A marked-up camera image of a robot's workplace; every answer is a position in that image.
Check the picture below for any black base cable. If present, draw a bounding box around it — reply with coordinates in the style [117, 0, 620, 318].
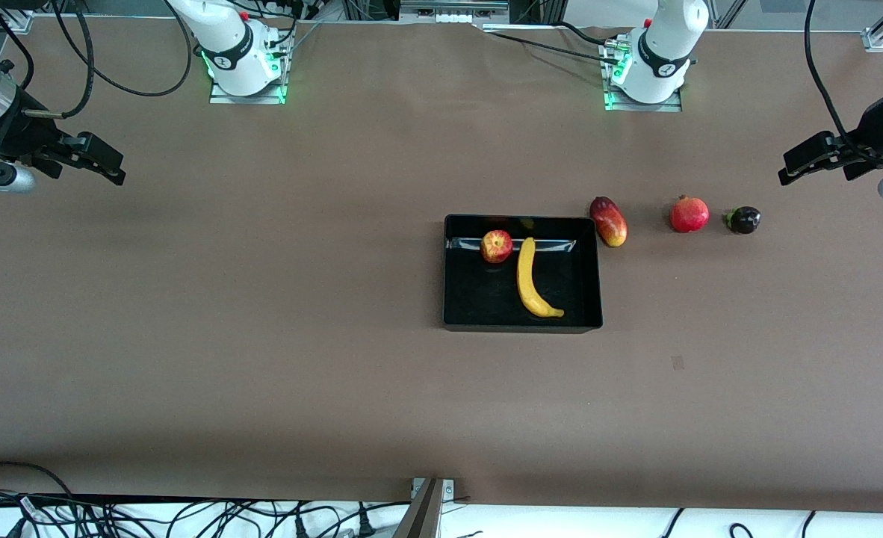
[485, 28, 623, 67]

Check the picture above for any red yellow apple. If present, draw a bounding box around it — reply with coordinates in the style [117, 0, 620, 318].
[480, 229, 514, 265]

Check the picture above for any yellow banana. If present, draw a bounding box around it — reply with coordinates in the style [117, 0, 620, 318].
[516, 237, 566, 319]

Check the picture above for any metal corner bracket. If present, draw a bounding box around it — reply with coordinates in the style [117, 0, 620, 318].
[411, 477, 456, 499]

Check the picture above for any dark purple mangosteen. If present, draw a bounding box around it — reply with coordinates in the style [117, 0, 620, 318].
[724, 206, 762, 235]

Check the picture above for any red yellow mango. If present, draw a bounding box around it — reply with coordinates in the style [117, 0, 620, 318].
[589, 196, 628, 248]

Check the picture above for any black rectangular plastic tray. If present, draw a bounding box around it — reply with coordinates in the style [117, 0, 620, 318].
[442, 214, 604, 333]

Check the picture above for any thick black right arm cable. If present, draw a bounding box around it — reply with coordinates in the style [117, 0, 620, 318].
[23, 0, 96, 120]

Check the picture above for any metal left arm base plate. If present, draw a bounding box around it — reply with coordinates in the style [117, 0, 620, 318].
[602, 39, 684, 113]

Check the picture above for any silver aluminium rail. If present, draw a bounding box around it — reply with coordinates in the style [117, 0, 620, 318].
[397, 0, 513, 25]

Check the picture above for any grey metal beam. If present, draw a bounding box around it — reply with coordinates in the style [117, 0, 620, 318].
[391, 478, 444, 538]

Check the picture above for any thin black looping cable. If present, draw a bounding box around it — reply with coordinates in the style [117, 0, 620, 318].
[52, 0, 194, 99]

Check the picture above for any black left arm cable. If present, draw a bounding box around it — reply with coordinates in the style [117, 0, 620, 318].
[804, 0, 872, 161]

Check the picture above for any black looping floor cable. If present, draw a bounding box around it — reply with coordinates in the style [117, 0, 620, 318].
[0, 461, 76, 500]

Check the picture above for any red pomegranate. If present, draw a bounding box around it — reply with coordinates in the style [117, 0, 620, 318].
[670, 195, 710, 234]

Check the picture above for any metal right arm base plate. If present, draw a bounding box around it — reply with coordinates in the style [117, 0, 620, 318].
[208, 43, 288, 105]

